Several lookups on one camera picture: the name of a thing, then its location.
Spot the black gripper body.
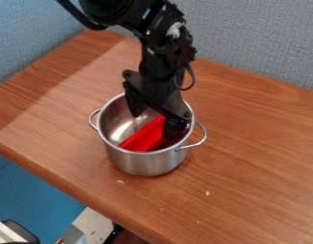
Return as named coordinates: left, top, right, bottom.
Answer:
left=121, top=56, right=192, bottom=120

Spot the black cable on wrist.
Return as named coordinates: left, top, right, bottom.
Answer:
left=172, top=65, right=196, bottom=92

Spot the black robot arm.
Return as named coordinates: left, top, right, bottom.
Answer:
left=56, top=0, right=195, bottom=139

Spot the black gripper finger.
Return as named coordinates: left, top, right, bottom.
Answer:
left=163, top=117, right=190, bottom=140
left=124, top=85, right=148, bottom=117

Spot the stainless steel pot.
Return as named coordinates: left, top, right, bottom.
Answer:
left=88, top=93, right=207, bottom=176

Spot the red plastic block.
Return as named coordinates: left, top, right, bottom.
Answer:
left=117, top=115, right=167, bottom=153

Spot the white table leg frame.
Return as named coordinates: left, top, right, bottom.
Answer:
left=56, top=208, right=113, bottom=244

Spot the black and white object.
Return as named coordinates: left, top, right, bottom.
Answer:
left=0, top=219, right=40, bottom=244

